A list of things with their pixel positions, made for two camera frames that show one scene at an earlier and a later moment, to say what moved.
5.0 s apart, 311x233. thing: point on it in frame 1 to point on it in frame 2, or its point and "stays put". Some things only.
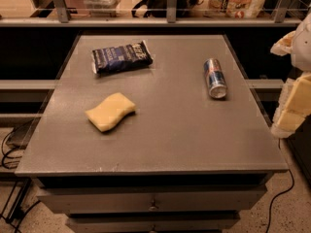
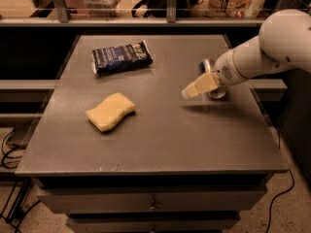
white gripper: [302, 50] to [225, 69]
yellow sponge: [110, 111] stays put
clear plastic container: [101, 1] stays put
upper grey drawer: [158, 200] stays put
